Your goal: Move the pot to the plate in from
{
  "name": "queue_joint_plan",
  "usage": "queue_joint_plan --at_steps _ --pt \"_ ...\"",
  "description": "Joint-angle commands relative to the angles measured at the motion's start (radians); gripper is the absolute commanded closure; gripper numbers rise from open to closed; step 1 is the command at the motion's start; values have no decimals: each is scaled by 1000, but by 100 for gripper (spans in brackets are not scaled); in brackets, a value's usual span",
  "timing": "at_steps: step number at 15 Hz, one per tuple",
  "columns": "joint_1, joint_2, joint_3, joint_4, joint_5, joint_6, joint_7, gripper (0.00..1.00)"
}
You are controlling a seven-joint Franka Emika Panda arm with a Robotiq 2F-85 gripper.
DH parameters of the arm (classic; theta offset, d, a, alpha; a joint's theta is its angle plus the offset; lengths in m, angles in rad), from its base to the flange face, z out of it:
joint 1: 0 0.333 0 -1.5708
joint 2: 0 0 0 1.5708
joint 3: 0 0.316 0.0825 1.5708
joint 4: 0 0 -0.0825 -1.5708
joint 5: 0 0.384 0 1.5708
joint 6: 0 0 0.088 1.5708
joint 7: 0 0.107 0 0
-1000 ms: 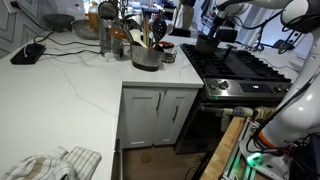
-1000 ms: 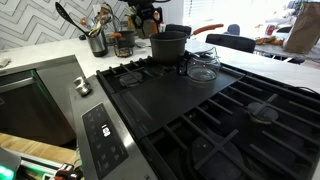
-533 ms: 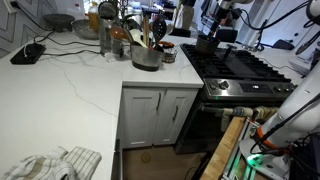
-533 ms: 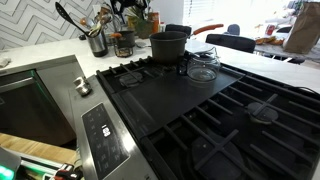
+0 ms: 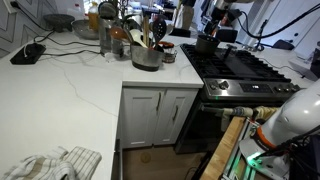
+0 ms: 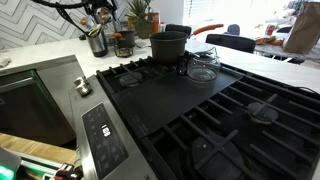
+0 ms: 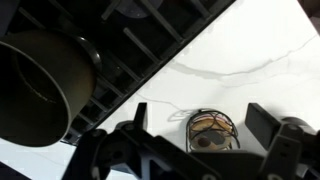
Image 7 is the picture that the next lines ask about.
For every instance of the round brown wooden disc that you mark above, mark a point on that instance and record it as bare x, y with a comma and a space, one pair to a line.
210, 136

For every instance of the black round burner cap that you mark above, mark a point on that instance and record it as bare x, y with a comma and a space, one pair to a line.
136, 8
95, 53

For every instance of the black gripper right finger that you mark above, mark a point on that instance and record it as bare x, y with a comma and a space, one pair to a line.
290, 150

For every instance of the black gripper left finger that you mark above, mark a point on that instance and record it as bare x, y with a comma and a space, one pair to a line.
133, 156

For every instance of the black stovetop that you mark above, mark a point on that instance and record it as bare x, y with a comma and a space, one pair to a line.
200, 28

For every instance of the black cast iron stove grate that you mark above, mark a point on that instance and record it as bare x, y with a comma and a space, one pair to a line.
143, 46

